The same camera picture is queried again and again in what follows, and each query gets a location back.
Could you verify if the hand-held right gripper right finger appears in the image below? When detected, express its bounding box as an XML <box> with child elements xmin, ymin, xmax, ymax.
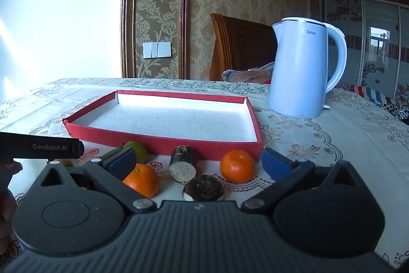
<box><xmin>241</xmin><ymin>148</ymin><xmax>365</xmax><ymax>213</ymax></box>

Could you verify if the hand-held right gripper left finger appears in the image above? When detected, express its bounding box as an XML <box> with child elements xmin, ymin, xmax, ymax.
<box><xmin>38</xmin><ymin>147</ymin><xmax>158</xmax><ymax>215</ymax></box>

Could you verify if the green cucumber piece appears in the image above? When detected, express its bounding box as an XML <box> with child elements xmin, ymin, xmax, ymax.
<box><xmin>98</xmin><ymin>148</ymin><xmax>124</xmax><ymax>161</ymax></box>

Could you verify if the green round fruit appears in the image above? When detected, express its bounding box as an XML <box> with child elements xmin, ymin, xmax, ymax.
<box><xmin>124</xmin><ymin>141</ymin><xmax>148</xmax><ymax>164</ymax></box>

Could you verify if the orange mandarin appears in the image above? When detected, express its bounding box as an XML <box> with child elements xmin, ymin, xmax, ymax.
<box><xmin>122</xmin><ymin>163</ymin><xmax>160</xmax><ymax>198</ymax></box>
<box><xmin>220</xmin><ymin>150</ymin><xmax>257</xmax><ymax>184</ymax></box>

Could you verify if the red shallow cardboard tray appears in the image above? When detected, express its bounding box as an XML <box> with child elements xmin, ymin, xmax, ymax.
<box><xmin>62</xmin><ymin>90</ymin><xmax>264</xmax><ymax>161</ymax></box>

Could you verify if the long dark sugarcane piece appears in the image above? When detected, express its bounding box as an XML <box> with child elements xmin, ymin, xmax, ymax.
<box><xmin>168</xmin><ymin>145</ymin><xmax>199</xmax><ymax>183</ymax></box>

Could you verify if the short wide sugarcane piece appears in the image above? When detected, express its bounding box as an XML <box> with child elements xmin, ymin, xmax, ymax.
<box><xmin>183</xmin><ymin>175</ymin><xmax>226</xmax><ymax>202</ymax></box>

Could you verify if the person's left hand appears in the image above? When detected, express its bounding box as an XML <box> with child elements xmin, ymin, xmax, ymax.
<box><xmin>0</xmin><ymin>160</ymin><xmax>24</xmax><ymax>256</ymax></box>

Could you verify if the white electric kettle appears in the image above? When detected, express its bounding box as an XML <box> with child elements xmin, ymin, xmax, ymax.
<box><xmin>268</xmin><ymin>17</ymin><xmax>348</xmax><ymax>119</ymax></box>

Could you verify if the pink folded blanket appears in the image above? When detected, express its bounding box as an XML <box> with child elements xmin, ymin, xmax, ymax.
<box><xmin>221</xmin><ymin>61</ymin><xmax>275</xmax><ymax>85</ymax></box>

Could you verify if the striped colourful bedding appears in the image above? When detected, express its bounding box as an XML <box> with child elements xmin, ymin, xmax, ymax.
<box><xmin>339</xmin><ymin>83</ymin><xmax>409</xmax><ymax>123</ymax></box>

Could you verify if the floral sliding door wardrobe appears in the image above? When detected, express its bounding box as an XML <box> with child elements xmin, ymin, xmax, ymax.
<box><xmin>320</xmin><ymin>0</ymin><xmax>409</xmax><ymax>101</ymax></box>

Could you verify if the white wall light switch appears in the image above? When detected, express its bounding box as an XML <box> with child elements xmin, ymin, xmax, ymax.
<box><xmin>143</xmin><ymin>41</ymin><xmax>172</xmax><ymax>59</ymax></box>

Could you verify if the brown wall panel frame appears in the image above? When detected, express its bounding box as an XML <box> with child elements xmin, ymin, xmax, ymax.
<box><xmin>121</xmin><ymin>0</ymin><xmax>189</xmax><ymax>79</ymax></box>

